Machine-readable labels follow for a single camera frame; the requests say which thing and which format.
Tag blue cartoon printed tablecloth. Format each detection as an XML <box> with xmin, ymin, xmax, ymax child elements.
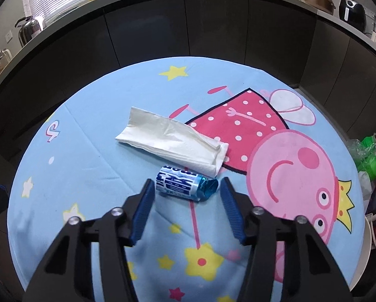
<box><xmin>7</xmin><ymin>57</ymin><xmax>366</xmax><ymax>302</ymax></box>

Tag brown cooking pot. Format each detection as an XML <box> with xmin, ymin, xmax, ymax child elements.
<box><xmin>303</xmin><ymin>0</ymin><xmax>337</xmax><ymax>15</ymax></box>

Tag stainless steel kettle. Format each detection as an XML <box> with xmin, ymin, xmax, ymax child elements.
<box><xmin>15</xmin><ymin>16</ymin><xmax>44</xmax><ymax>47</ymax></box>

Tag white paper tissue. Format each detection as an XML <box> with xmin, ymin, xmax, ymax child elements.
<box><xmin>114</xmin><ymin>107</ymin><xmax>229</xmax><ymax>177</ymax></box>

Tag blue candy wrapper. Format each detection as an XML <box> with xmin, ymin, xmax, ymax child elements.
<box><xmin>156</xmin><ymin>165</ymin><xmax>219</xmax><ymax>202</ymax></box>

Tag black air fryer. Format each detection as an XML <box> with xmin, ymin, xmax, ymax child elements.
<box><xmin>338</xmin><ymin>0</ymin><xmax>367</xmax><ymax>33</ymax></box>

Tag white plastic bin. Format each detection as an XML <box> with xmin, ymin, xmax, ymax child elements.
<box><xmin>348</xmin><ymin>213</ymin><xmax>376</xmax><ymax>291</ymax></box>

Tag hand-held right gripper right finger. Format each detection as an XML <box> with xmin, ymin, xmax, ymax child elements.
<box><xmin>220</xmin><ymin>177</ymin><xmax>354</xmax><ymax>302</ymax></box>

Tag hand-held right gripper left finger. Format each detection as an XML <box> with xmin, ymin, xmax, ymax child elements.
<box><xmin>22</xmin><ymin>179</ymin><xmax>156</xmax><ymax>302</ymax></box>

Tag green plastic bottle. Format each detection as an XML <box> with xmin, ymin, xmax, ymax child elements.
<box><xmin>358</xmin><ymin>153</ymin><xmax>376</xmax><ymax>177</ymax></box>
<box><xmin>362</xmin><ymin>134</ymin><xmax>376</xmax><ymax>155</ymax></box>

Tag glass jar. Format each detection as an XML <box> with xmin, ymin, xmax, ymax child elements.
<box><xmin>0</xmin><ymin>49</ymin><xmax>14</xmax><ymax>70</ymax></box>

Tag dark lower kitchen cabinets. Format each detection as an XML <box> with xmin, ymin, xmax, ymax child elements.
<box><xmin>0</xmin><ymin>0</ymin><xmax>376</xmax><ymax>196</ymax></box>

